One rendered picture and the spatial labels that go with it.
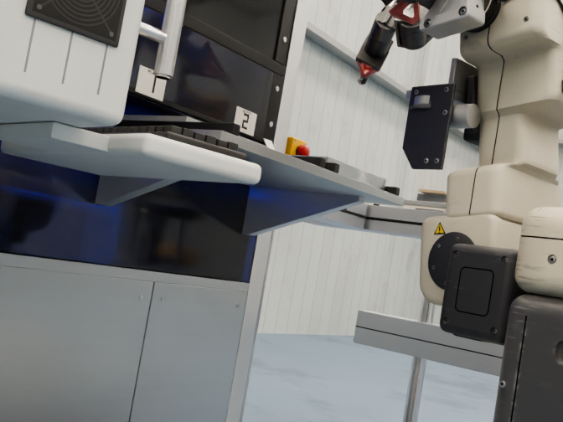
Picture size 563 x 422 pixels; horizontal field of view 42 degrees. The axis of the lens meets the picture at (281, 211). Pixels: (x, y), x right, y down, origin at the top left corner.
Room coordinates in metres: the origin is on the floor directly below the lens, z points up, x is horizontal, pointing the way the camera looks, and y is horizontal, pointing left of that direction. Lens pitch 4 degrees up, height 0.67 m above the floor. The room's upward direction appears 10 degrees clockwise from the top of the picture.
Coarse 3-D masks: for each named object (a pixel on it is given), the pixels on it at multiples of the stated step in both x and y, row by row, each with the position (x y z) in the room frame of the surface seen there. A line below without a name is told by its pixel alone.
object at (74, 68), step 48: (0, 0) 0.77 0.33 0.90; (48, 0) 0.80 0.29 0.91; (96, 0) 0.84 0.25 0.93; (144, 0) 0.89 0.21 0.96; (0, 48) 0.78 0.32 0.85; (48, 48) 0.81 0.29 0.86; (96, 48) 0.85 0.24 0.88; (0, 96) 0.80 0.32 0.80; (48, 96) 0.82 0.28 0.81; (96, 96) 0.86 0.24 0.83
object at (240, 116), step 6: (240, 108) 1.90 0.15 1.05; (240, 114) 1.90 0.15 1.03; (252, 114) 1.94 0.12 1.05; (240, 120) 1.90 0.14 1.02; (246, 120) 1.92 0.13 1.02; (252, 120) 1.94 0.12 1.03; (240, 126) 1.91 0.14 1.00; (246, 126) 1.92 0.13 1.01; (252, 126) 1.94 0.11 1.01; (246, 132) 1.93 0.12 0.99; (252, 132) 1.95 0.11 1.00
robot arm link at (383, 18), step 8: (376, 16) 1.71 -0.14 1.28; (384, 16) 1.71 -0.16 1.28; (392, 16) 1.71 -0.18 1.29; (376, 24) 1.71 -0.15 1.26; (384, 24) 1.70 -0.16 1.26; (392, 24) 1.70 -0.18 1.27; (376, 32) 1.72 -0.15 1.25; (384, 32) 1.71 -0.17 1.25; (392, 32) 1.71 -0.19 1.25; (376, 40) 1.74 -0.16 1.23; (384, 40) 1.73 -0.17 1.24
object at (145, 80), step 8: (144, 72) 1.62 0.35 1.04; (152, 72) 1.64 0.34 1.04; (144, 80) 1.63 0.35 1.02; (152, 80) 1.65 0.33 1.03; (160, 80) 1.66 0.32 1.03; (136, 88) 1.61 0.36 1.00; (144, 88) 1.63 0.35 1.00; (160, 88) 1.67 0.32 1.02; (152, 96) 1.65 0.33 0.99; (160, 96) 1.67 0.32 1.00
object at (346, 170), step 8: (328, 160) 1.59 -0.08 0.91; (336, 160) 1.62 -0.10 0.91; (344, 168) 1.65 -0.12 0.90; (352, 168) 1.67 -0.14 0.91; (352, 176) 1.68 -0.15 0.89; (360, 176) 1.70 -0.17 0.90; (368, 176) 1.73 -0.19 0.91; (376, 176) 1.76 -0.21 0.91; (368, 184) 1.74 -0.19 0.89; (376, 184) 1.77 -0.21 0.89; (384, 184) 1.79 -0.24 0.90
